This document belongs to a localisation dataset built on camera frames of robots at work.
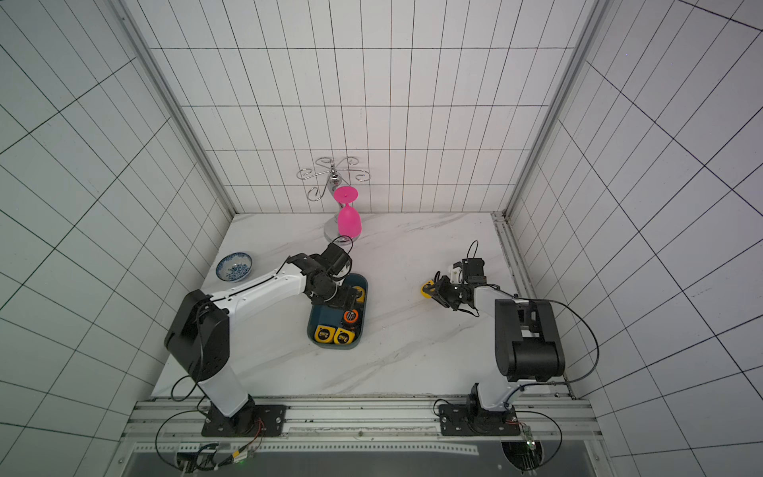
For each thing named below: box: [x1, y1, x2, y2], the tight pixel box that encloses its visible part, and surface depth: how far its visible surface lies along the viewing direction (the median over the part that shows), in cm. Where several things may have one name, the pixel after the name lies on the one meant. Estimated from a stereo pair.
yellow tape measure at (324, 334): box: [313, 324, 336, 344], surface depth 87 cm
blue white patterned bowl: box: [215, 251, 254, 283], surface depth 103 cm
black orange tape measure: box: [342, 309, 360, 325], surface depth 89 cm
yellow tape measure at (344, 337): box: [333, 327, 356, 345], surface depth 87 cm
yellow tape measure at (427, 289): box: [421, 279, 436, 300], surface depth 96 cm
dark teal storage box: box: [306, 273, 369, 349], surface depth 88 cm
